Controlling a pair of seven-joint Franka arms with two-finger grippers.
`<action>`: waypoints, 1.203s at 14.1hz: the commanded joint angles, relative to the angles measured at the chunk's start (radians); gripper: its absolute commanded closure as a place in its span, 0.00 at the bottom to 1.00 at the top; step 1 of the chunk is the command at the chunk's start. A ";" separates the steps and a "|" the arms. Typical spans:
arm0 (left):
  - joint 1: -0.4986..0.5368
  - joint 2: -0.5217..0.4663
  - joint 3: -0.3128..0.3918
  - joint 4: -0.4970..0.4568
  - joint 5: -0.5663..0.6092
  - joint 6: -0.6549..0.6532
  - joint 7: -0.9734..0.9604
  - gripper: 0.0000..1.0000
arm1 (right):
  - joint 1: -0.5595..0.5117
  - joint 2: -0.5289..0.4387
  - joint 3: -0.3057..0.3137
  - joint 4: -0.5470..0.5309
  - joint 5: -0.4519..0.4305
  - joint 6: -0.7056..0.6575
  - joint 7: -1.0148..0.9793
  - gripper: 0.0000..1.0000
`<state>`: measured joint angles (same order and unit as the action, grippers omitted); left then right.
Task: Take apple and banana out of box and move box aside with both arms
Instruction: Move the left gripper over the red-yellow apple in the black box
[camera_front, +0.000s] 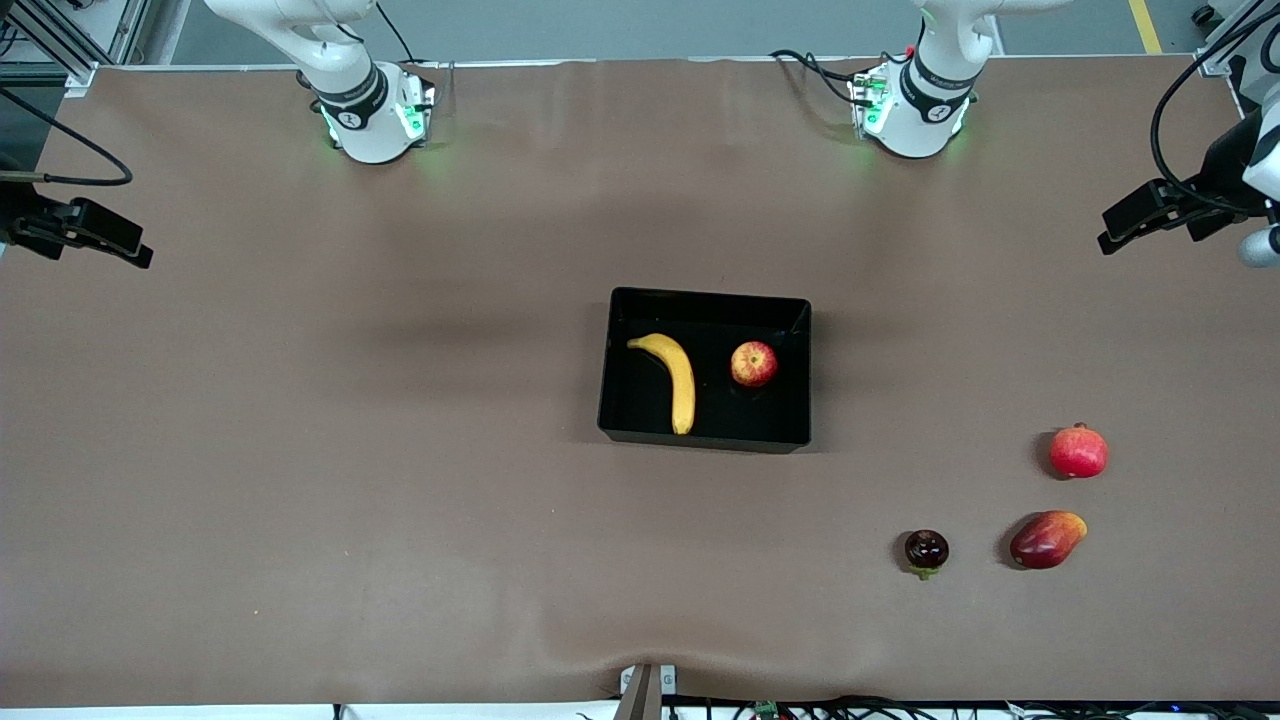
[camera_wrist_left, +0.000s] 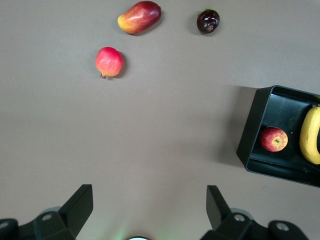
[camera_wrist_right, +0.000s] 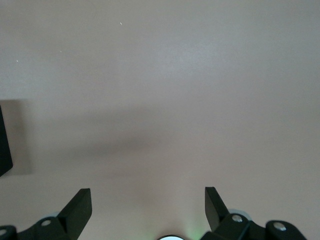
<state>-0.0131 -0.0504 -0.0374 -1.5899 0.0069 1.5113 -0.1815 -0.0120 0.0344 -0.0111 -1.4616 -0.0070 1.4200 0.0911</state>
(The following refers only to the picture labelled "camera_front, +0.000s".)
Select black right arm wrist cable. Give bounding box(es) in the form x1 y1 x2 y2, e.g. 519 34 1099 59
0 88 134 188

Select red yellow mango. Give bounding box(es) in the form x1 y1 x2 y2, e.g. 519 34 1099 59
1009 510 1088 571

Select table cover mat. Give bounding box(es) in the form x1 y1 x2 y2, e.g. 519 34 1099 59
0 55 1280 707

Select black arm wrist cable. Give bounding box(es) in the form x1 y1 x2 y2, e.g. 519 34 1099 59
1149 10 1280 216
0 88 134 188

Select yellow banana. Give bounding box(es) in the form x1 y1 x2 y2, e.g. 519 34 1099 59
627 333 697 436

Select black left arm wrist cable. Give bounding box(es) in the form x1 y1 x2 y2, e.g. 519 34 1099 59
1149 10 1280 216

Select metal camera post bracket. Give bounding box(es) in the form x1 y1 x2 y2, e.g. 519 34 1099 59
618 663 678 720

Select aluminium frame profile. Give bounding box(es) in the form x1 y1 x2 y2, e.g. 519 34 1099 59
0 0 151 96
1195 0 1280 111

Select dark purple mangosteen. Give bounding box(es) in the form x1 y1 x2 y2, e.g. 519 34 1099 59
904 529 951 582

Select red yellow apple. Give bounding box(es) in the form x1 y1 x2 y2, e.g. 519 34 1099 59
730 341 779 388

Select black arm base cable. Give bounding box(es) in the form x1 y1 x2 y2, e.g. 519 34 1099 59
375 0 456 111
769 48 863 107

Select black left arm base cable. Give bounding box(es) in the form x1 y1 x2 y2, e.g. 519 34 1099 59
769 48 863 107

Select black plastic box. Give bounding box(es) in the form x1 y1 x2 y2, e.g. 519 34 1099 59
597 287 813 455

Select black right arm base cable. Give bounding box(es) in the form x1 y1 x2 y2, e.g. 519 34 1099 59
375 0 456 111

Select red pomegranate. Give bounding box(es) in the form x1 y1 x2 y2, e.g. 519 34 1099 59
1048 423 1110 480

